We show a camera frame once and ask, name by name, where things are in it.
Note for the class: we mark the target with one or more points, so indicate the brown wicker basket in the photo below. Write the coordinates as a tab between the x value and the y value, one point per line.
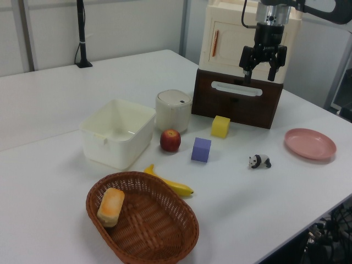
154	225

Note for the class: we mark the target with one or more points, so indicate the pink plate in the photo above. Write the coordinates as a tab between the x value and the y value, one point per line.
310	143

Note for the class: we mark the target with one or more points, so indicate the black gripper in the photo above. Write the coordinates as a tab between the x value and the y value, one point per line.
269	35

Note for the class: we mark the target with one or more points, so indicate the yellow foam cube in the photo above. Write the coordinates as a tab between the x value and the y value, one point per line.
220	126

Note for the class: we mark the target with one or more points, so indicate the small cream lidded bin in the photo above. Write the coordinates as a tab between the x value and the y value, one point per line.
173	110

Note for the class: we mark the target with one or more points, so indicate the red apple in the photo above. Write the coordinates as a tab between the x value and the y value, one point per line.
170	140

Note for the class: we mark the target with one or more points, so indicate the panda figurine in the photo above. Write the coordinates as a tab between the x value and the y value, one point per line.
261	159

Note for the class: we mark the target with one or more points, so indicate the cream toy cabinet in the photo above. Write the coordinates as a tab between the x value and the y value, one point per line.
228	44

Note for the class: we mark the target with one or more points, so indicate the toasted bread loaf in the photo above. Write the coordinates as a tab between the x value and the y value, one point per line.
110	206

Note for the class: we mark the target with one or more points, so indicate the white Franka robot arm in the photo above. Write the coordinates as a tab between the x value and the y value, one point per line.
275	13

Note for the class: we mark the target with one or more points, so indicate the black pole stand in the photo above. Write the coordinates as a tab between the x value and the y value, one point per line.
81	33

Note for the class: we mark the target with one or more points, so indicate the yellow banana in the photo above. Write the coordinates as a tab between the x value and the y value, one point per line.
178	188

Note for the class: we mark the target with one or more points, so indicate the cream plastic tub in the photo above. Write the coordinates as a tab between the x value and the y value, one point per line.
115	154

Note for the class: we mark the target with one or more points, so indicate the purple foam cube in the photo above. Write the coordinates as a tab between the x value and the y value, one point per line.
200	149

